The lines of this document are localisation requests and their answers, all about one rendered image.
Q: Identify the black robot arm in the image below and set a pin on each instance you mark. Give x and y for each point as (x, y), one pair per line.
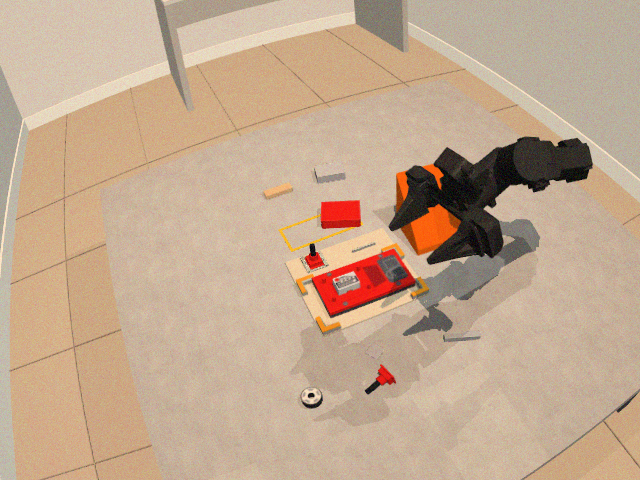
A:
(528, 161)

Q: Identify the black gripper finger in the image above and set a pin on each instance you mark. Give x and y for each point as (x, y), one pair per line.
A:
(413, 207)
(463, 243)

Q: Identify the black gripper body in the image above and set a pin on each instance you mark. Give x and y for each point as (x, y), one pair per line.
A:
(454, 201)

